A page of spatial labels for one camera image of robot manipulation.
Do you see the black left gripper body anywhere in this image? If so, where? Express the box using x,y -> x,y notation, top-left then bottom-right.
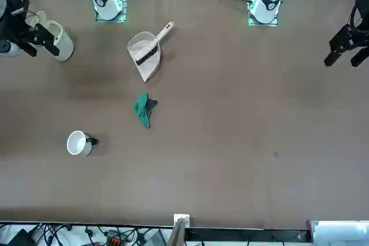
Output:
347,20 -> 369,48

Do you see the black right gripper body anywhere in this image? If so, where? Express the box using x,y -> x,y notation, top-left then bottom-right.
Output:
0,17 -> 37,46

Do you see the green cloth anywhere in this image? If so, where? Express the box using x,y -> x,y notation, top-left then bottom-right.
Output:
133,92 -> 159,129

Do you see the cream bin with lid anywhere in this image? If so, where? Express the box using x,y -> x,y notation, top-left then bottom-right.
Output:
25,10 -> 74,62

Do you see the white cup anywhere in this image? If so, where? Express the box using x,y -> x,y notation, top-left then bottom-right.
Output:
66,130 -> 99,157

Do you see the beige plastic dustpan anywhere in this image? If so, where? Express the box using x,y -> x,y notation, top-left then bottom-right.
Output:
127,31 -> 162,84

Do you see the beige hand brush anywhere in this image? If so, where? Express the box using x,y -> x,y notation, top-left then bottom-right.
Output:
134,21 -> 174,67

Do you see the silver metal box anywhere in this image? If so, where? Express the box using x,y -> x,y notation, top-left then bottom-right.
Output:
307,219 -> 369,246

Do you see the black and orange plug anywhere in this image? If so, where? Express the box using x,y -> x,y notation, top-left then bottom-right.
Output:
104,230 -> 121,244

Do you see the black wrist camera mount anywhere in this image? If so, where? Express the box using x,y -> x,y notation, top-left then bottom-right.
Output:
0,0 -> 29,18

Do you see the white camera post bracket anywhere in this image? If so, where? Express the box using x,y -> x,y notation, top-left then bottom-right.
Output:
168,213 -> 191,246

